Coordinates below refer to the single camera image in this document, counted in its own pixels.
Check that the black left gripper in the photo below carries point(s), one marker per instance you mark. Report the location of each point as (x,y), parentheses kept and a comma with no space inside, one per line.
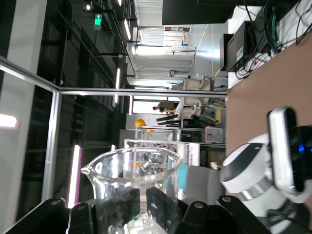
(304,151)

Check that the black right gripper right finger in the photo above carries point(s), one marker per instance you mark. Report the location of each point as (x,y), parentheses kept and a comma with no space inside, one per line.
(207,219)

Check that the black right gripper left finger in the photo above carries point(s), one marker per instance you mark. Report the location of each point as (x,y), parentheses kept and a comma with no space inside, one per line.
(48,219)

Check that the clear glass measuring beaker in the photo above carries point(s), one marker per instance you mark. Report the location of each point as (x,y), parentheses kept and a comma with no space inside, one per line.
(102,185)

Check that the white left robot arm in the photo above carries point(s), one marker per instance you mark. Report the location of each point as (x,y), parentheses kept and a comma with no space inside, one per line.
(243,165)

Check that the grey upholstered chair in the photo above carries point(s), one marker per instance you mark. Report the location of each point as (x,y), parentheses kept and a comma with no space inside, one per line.
(204,185)

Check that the white shelving rack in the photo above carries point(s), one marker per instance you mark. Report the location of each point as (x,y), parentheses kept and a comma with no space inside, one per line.
(185,148)

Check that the brown table mat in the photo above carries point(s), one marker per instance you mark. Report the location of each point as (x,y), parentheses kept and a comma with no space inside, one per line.
(268,85)

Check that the pink white plastic crate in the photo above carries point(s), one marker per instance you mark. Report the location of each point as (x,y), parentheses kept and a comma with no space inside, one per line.
(214,134)

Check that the beige office chair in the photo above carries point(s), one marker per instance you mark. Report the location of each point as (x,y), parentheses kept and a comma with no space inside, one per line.
(195,84)
(190,108)

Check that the yellow safety helmet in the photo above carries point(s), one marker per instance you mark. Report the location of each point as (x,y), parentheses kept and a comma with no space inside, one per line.
(140,123)

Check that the standing man olive jacket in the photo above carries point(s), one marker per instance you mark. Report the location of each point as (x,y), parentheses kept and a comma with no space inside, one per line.
(165,107)

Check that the black computer tower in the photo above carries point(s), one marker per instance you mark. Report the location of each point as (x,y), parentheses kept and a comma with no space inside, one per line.
(239,46)

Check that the large black screen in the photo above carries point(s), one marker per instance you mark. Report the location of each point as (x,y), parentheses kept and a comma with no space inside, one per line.
(195,12)

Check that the green exit sign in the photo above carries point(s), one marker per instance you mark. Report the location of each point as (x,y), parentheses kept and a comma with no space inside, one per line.
(98,22)

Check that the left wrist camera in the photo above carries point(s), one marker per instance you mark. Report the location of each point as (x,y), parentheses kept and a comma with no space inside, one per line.
(280,146)

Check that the aluminium frame structure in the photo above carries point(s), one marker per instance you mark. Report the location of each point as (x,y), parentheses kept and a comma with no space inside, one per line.
(122,92)

